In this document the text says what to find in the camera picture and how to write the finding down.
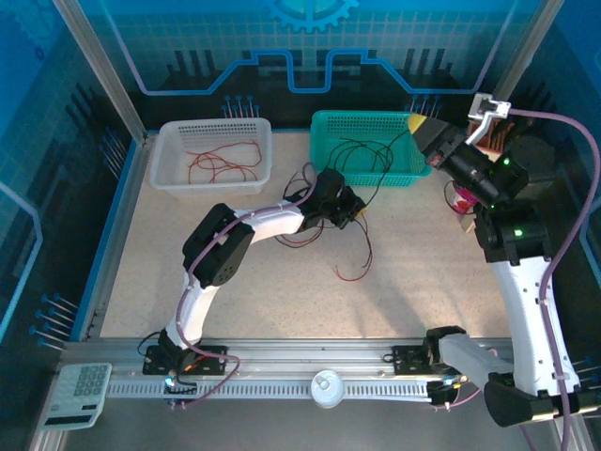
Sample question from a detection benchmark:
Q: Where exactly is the teal plastic basket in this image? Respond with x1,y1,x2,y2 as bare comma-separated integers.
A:
309,110,433,188

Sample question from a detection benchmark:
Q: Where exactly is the pink yogurt cup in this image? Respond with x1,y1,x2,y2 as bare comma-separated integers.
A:
451,180,478,213

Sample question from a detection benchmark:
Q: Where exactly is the white plastic basket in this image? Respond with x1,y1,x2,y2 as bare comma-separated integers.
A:
148,117,274,197

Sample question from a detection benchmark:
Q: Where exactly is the grey calculator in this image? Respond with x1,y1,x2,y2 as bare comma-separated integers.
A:
39,362,114,431

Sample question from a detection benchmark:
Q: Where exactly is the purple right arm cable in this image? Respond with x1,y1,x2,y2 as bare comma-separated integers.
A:
434,107,601,451

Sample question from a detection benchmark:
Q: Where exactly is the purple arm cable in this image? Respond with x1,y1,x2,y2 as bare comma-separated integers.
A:
163,162,316,412
434,107,601,451

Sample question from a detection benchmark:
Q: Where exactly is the aluminium frame post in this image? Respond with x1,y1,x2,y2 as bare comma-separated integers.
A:
51,0,149,142
487,0,564,109

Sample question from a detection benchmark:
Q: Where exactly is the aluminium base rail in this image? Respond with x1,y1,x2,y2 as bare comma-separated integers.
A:
60,335,588,410

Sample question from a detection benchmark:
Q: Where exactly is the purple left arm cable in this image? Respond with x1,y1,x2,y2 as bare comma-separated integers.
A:
163,162,316,412

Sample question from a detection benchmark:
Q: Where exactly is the white slotted cable duct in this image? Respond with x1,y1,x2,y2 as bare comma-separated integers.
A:
106,378,431,401

